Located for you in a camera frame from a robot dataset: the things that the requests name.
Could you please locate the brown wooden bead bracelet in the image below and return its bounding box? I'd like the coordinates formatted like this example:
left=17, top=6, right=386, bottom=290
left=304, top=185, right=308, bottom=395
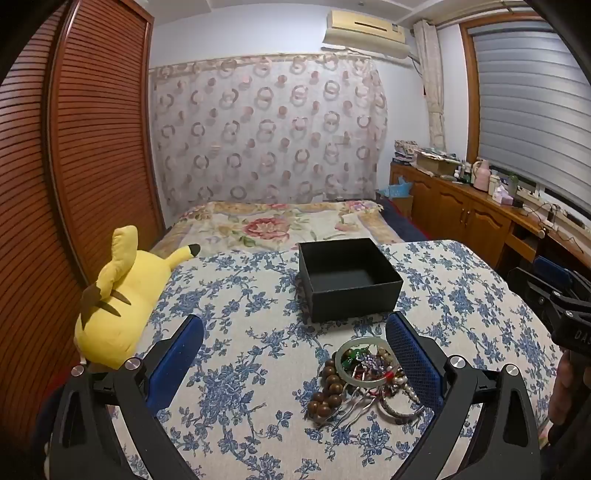
left=307, top=357, right=352, bottom=423

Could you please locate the sheer circle-pattern curtain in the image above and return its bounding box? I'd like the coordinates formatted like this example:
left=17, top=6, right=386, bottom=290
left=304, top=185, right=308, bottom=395
left=148, top=53, right=389, bottom=217

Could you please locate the dark blue blanket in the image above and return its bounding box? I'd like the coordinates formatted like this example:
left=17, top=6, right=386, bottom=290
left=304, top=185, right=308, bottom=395
left=376, top=198, right=431, bottom=244

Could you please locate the person's right hand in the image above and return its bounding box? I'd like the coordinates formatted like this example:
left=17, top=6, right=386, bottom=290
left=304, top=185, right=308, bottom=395
left=549, top=354, right=577, bottom=426

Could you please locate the white pearl necklace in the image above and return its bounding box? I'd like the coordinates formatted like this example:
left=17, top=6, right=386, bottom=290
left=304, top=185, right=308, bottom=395
left=383, top=369, right=423, bottom=404

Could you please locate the blue floral bedspread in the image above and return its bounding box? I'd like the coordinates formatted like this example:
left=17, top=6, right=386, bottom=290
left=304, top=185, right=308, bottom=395
left=78, top=240, right=566, bottom=480

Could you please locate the wooden side cabinet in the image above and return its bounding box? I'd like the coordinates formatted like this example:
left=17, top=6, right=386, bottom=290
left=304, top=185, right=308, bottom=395
left=389, top=161, right=591, bottom=273

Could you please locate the pale green jade bangle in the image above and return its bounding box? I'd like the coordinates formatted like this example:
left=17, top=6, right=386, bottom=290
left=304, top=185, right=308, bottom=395
left=333, top=337, right=400, bottom=386

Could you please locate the beige wall air conditioner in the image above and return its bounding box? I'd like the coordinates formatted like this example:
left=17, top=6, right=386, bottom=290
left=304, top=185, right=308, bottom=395
left=322, top=9, right=411, bottom=61

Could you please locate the pink thermos jug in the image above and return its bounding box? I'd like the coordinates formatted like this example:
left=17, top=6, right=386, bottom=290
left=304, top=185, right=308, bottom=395
left=472, top=159, right=491, bottom=191

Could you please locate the silver metal hair pin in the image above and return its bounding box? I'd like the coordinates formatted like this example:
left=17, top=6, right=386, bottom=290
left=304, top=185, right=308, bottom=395
left=330, top=392, right=377, bottom=432

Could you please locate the wooden louvered wardrobe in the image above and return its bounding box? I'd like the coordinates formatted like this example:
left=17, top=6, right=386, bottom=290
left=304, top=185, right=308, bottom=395
left=0, top=0, right=167, bottom=444

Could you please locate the wooden window frame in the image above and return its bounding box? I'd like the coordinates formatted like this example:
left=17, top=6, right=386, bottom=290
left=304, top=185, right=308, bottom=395
left=458, top=16, right=485, bottom=163

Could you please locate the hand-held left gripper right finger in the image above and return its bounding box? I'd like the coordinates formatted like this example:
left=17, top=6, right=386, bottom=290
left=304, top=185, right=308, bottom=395
left=385, top=311, right=542, bottom=480

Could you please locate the black box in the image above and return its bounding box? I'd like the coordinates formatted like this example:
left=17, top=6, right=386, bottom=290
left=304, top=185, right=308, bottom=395
left=298, top=237, right=404, bottom=324

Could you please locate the grey window blind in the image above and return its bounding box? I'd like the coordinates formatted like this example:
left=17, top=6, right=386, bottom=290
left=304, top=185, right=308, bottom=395
left=471, top=18, right=591, bottom=213

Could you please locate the silver metal bangle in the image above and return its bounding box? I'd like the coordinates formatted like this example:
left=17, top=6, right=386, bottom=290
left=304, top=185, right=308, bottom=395
left=379, top=394, right=428, bottom=424

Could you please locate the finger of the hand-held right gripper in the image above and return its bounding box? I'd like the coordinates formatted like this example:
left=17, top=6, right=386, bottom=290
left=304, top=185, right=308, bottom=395
left=510, top=267, right=555, bottom=324
left=533, top=256, right=574, bottom=291

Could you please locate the beige tied window curtain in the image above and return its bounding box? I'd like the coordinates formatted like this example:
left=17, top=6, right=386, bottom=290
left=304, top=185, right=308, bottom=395
left=412, top=18, right=446, bottom=151

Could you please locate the patterned fabric bundle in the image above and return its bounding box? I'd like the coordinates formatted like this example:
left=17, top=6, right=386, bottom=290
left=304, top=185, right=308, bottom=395
left=394, top=140, right=422, bottom=164

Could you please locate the blue plastic bag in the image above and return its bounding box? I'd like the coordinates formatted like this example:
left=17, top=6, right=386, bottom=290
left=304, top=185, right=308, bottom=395
left=376, top=178, right=414, bottom=199

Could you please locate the cardboard box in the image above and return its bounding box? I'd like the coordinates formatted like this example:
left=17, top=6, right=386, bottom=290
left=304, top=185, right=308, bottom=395
left=416, top=148, right=462, bottom=178

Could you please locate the crystal flower hair clip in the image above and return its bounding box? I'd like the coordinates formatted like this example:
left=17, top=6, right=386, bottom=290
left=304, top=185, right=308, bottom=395
left=352, top=351, right=386, bottom=379

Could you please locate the yellow plush toy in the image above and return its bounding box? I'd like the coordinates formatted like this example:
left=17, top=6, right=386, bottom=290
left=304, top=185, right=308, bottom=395
left=74, top=225, right=201, bottom=370

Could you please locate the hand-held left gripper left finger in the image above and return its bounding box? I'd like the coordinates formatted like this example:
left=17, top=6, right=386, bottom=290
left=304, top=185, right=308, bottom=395
left=48, top=315, right=205, bottom=480

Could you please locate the person's right forearm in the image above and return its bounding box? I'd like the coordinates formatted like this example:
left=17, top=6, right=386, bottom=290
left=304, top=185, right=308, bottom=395
left=539, top=415, right=591, bottom=480

